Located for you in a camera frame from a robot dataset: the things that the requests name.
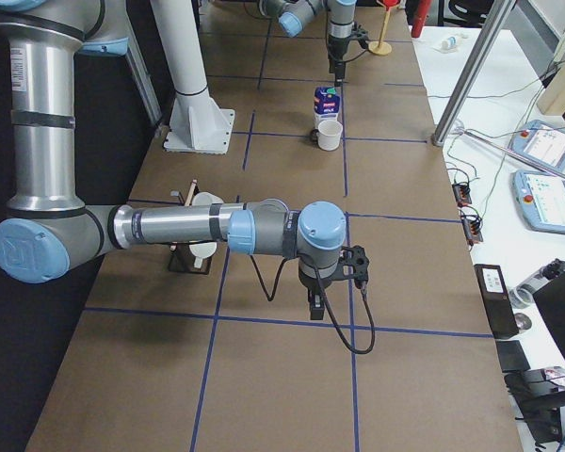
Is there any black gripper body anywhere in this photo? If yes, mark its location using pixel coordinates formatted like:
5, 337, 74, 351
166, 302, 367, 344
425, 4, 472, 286
299, 268, 333, 320
327, 35, 348, 75

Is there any blue milk carton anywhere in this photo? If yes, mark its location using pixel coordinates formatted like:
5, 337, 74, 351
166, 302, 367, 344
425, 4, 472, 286
314, 87, 341, 130

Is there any white mug black handle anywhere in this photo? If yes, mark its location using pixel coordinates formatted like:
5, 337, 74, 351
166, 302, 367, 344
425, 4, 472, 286
310, 120, 343, 152

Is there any white cup in rack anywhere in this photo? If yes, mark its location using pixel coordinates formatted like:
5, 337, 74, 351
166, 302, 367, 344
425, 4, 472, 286
189, 191, 223, 270

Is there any black wooden cup rack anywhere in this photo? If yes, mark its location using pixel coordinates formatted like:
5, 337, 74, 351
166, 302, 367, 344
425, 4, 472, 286
168, 179, 217, 275

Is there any wooden mug tree stand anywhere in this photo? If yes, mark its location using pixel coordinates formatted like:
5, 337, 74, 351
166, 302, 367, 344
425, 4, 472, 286
368, 0, 401, 57

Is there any red bottle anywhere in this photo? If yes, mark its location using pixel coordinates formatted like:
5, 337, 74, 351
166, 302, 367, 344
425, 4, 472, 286
411, 0, 431, 39

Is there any black power adapter box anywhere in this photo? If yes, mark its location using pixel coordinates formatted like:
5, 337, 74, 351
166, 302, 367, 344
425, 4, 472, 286
474, 264, 519, 339

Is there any metal grabber stick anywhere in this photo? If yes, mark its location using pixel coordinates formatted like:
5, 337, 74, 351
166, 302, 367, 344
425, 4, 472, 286
461, 130, 565, 181

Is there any blue teach pendant far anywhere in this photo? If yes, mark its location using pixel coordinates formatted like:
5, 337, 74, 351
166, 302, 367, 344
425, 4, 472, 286
509, 120, 565, 171

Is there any blue teach pendant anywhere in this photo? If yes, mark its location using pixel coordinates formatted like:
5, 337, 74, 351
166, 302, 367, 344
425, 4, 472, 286
509, 120, 565, 171
511, 170, 565, 234

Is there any blue teach pendant near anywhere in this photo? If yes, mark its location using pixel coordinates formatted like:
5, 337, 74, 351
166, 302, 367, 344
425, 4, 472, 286
511, 170, 565, 234

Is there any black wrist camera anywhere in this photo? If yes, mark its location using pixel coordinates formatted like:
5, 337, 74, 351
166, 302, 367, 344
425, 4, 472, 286
332, 245, 369, 290
352, 25, 369, 51

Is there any black camera cable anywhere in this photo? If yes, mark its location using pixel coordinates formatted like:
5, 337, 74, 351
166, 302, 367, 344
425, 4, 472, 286
250, 253, 376, 355

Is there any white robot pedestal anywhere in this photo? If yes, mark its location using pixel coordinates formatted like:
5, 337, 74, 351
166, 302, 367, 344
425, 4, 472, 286
151, 0, 235, 154

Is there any aluminium frame post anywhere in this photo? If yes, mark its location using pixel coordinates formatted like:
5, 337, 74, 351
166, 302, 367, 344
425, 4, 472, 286
431, 0, 516, 147

